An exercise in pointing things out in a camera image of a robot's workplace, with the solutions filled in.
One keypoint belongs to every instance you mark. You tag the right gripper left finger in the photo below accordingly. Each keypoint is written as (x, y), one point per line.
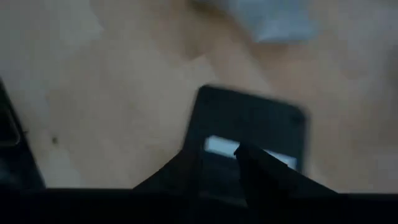
(180, 174)

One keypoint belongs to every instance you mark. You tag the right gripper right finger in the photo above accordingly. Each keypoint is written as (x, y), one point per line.
(273, 177)

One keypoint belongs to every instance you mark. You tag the clear mesh zip pouch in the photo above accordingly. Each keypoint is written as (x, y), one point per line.
(273, 21)

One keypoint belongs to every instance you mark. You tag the black calculator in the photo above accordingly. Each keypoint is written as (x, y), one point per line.
(248, 118)

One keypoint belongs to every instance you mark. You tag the grey device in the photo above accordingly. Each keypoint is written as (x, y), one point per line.
(15, 161)

